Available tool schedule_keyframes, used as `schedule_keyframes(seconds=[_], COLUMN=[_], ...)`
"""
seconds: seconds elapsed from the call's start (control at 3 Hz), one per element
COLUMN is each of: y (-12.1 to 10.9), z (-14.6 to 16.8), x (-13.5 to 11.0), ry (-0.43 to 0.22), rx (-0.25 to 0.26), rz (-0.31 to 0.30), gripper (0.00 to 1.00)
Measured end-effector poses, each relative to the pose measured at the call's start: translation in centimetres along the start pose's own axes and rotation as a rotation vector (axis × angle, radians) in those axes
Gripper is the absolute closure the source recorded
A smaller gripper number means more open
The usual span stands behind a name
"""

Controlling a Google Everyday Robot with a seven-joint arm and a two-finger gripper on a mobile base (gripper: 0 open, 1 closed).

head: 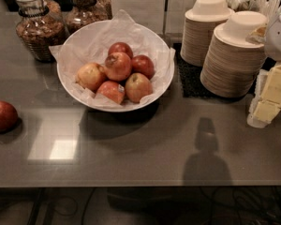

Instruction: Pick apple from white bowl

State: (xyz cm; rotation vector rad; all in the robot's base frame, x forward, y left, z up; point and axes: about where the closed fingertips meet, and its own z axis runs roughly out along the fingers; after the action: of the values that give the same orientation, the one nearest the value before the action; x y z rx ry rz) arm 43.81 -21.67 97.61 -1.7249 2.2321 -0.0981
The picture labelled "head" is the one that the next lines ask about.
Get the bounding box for white paper bowl liner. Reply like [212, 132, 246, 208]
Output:
[49, 9, 176, 109]

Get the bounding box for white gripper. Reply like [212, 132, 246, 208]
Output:
[245, 6, 281, 128]

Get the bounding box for red apple front with sticker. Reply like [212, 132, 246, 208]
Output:
[96, 81, 126, 104]

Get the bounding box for stack paper bowls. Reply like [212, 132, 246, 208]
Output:
[180, 0, 233, 67]
[200, 11, 267, 98]

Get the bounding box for dark red apple right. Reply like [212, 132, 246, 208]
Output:
[131, 54, 155, 80]

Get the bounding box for red apple on table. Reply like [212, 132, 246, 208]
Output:
[0, 100, 18, 133]

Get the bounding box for white ceramic bowl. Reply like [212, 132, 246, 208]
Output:
[56, 19, 176, 113]

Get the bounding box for black mesh mat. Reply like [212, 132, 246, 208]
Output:
[172, 42, 238, 100]

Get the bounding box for front stack paper bowls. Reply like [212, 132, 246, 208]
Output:
[200, 11, 267, 98]

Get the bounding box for rear stack paper bowls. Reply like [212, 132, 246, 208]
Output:
[180, 0, 233, 67]

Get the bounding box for yellow-red apple front right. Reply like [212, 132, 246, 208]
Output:
[125, 73, 153, 103]

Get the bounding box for glass jar of granola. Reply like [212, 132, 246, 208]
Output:
[15, 0, 67, 62]

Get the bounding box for yellow-red apple left in bowl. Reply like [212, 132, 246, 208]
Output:
[76, 63, 107, 92]

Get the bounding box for white napkin dispenser box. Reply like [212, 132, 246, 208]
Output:
[111, 0, 165, 34]

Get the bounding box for red apple bowl back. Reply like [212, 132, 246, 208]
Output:
[108, 42, 133, 58]

